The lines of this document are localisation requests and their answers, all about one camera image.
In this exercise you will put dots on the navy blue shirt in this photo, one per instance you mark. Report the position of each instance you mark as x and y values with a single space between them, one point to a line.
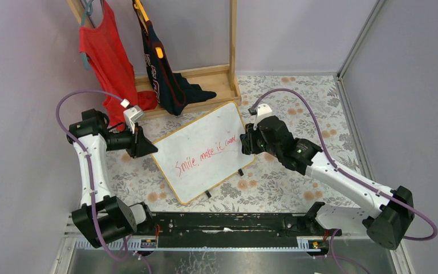
173 91

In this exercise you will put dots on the yellow clothes hanger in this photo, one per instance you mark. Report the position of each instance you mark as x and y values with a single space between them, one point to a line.
141 13

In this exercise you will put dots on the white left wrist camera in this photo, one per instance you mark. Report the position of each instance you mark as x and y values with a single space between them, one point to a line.
132 114

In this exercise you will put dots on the wooden clothes rack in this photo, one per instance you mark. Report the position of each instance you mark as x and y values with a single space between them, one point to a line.
220 78

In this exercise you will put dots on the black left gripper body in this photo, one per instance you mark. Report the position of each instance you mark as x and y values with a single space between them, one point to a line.
135 140

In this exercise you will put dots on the red tank top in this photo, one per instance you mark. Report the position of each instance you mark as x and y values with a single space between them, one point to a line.
108 59

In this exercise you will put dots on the teal clothes hanger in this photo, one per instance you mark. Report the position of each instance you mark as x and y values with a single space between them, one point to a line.
88 10

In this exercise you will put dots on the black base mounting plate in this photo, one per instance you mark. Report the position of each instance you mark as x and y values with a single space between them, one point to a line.
236 230

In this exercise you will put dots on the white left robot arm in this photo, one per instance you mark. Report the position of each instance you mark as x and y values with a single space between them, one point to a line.
102 217

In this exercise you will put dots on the aluminium frame rail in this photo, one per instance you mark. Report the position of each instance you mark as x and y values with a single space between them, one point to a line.
361 37

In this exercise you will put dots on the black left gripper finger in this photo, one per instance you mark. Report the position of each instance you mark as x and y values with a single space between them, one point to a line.
142 142
143 149

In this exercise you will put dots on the yellow framed whiteboard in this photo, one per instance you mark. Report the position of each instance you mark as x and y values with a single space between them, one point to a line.
203 153

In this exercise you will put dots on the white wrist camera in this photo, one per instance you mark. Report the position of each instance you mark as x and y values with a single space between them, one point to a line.
260 112
132 114

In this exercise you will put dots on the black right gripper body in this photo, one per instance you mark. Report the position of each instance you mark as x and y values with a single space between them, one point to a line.
252 140

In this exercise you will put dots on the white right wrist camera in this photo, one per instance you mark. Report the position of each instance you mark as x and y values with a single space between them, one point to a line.
260 112

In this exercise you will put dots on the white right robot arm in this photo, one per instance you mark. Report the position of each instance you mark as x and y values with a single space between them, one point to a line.
386 222

